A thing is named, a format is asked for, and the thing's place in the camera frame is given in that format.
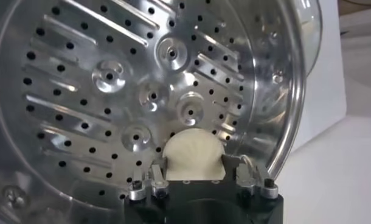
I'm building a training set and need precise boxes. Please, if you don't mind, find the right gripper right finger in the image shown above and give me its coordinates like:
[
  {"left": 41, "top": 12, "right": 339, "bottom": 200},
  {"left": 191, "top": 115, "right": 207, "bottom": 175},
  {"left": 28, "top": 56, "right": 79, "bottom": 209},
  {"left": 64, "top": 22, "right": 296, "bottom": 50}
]
[{"left": 221, "top": 153, "right": 280, "bottom": 200}]

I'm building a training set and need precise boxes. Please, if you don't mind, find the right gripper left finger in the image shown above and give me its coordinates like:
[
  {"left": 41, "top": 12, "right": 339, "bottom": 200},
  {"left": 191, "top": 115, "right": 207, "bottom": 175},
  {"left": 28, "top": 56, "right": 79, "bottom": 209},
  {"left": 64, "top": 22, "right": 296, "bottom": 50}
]
[{"left": 127, "top": 164, "right": 170, "bottom": 201}]

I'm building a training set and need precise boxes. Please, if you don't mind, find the white steamed baozi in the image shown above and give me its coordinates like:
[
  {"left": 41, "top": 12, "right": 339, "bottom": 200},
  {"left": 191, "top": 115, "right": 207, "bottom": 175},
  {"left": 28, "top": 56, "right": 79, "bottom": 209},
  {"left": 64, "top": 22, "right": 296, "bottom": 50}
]
[{"left": 162, "top": 127, "right": 226, "bottom": 181}]

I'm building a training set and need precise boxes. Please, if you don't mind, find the stainless steel steamer basket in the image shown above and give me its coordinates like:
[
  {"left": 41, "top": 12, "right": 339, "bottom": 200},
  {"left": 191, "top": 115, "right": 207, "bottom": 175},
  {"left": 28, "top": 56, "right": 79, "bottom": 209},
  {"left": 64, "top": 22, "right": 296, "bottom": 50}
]
[{"left": 0, "top": 0, "right": 323, "bottom": 224}]

